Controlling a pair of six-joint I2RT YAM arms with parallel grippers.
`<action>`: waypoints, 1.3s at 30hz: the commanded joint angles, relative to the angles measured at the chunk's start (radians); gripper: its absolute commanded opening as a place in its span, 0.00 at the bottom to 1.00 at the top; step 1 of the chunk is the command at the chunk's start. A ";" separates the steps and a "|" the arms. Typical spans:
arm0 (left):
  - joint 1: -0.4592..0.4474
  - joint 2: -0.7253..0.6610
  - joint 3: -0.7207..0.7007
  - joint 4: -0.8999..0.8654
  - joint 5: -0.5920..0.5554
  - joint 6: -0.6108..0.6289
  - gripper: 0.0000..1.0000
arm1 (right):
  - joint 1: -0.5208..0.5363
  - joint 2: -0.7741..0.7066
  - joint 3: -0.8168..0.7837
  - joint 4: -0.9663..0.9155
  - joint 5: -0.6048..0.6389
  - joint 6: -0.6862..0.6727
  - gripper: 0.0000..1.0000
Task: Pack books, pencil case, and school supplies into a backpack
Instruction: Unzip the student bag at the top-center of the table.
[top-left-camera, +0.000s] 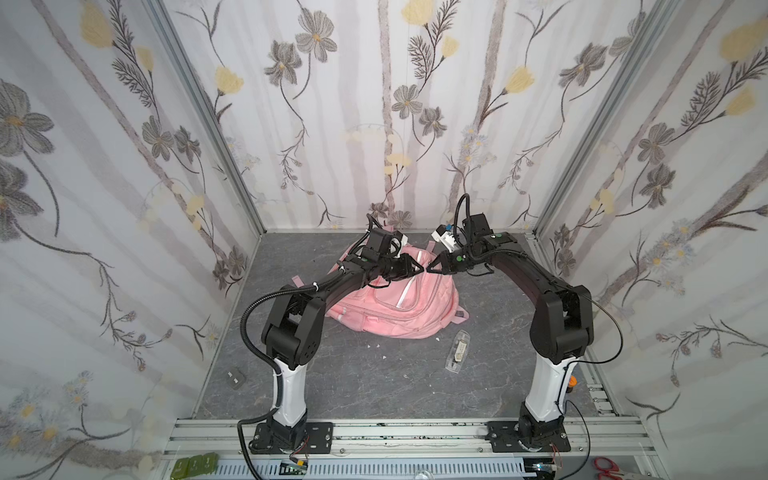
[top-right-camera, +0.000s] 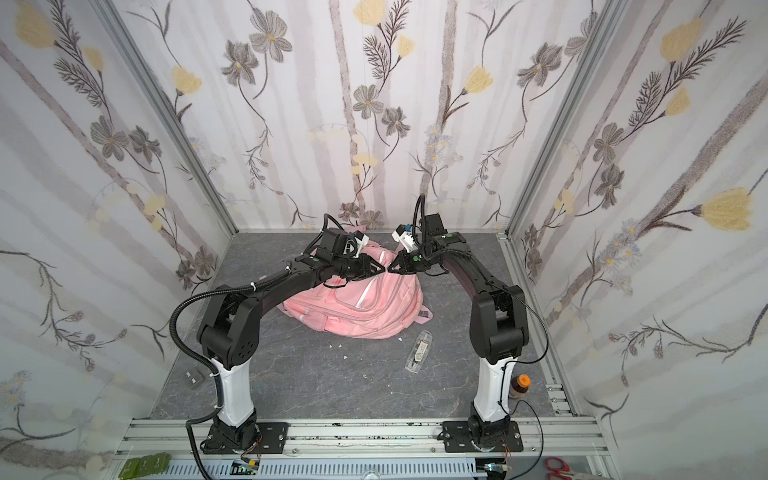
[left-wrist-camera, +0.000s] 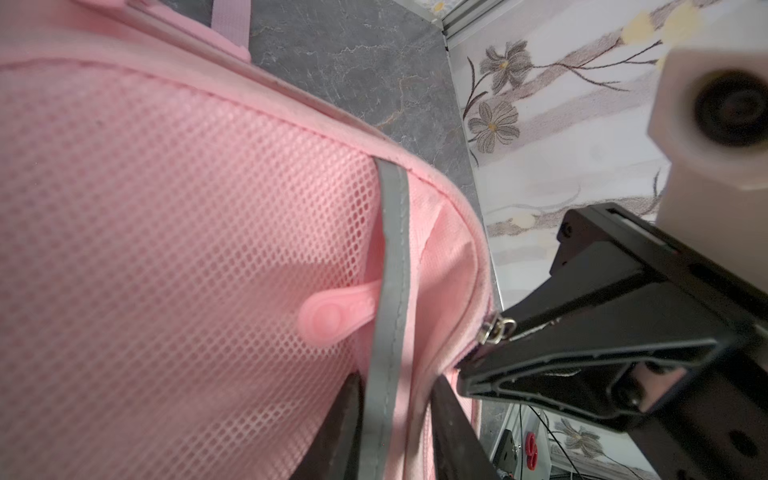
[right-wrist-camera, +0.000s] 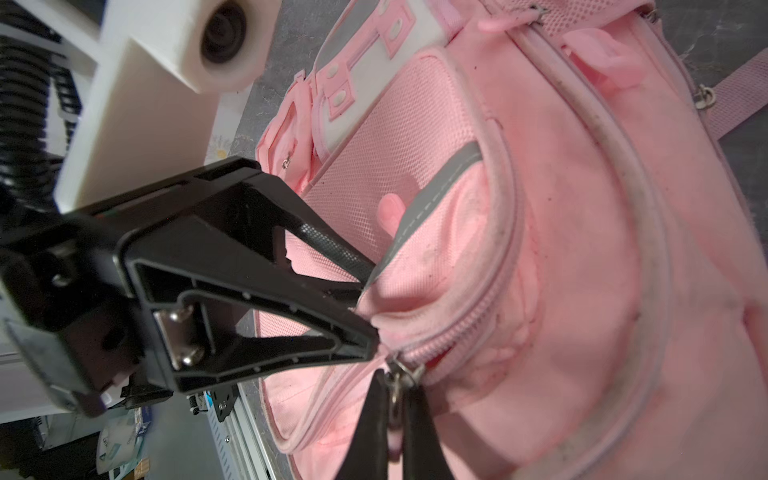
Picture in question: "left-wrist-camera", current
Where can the red scissors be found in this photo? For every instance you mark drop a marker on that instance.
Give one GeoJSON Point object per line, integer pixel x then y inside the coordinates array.
{"type": "Point", "coordinates": [530, 451]}

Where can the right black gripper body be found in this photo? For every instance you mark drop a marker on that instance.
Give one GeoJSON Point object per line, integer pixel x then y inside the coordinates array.
{"type": "Point", "coordinates": [717, 429]}

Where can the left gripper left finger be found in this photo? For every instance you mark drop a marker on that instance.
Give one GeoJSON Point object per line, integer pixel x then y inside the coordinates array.
{"type": "Point", "coordinates": [334, 453]}

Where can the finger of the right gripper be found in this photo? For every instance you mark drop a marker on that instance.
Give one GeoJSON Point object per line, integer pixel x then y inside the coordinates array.
{"type": "Point", "coordinates": [617, 363]}

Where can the pink backpack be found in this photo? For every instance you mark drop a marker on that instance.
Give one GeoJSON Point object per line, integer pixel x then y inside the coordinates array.
{"type": "Point", "coordinates": [195, 255]}

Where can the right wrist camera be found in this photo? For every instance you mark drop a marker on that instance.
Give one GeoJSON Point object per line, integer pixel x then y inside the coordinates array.
{"type": "Point", "coordinates": [715, 200]}

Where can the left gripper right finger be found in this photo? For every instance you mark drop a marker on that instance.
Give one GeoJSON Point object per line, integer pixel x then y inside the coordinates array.
{"type": "Point", "coordinates": [458, 454]}

